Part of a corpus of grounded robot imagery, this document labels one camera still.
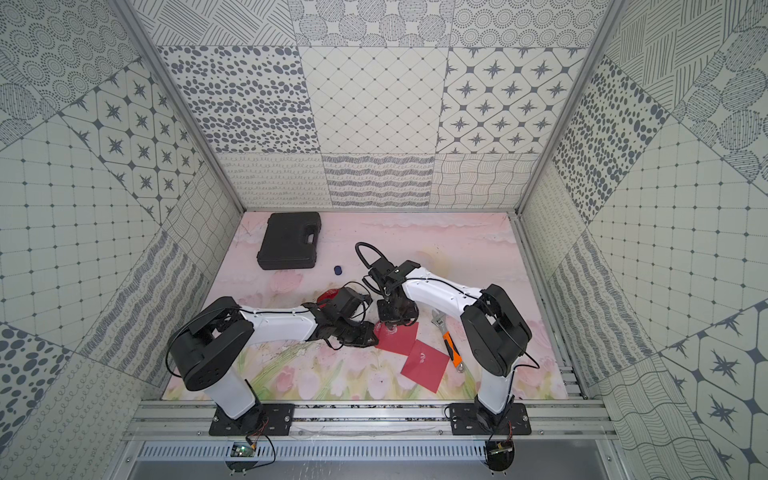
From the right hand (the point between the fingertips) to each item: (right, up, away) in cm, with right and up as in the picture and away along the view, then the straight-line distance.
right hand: (393, 326), depth 85 cm
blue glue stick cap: (-20, +15, +16) cm, 29 cm away
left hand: (-2, -6, -2) cm, 7 cm away
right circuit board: (+26, -27, -14) cm, 40 cm away
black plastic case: (-37, +25, +19) cm, 48 cm away
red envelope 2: (+9, -11, -1) cm, 14 cm away
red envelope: (+1, -5, +3) cm, 6 cm away
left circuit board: (-37, -26, -14) cm, 47 cm away
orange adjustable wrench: (+14, 0, +5) cm, 15 cm away
